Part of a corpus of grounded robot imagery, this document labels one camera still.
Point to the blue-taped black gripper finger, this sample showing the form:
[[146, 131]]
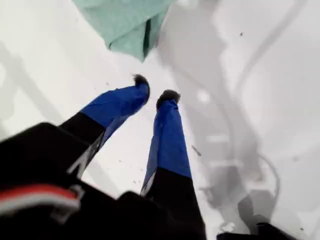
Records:
[[117, 105], [167, 135]]

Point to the pale green T-shirt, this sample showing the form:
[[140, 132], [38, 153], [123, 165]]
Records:
[[127, 25]]

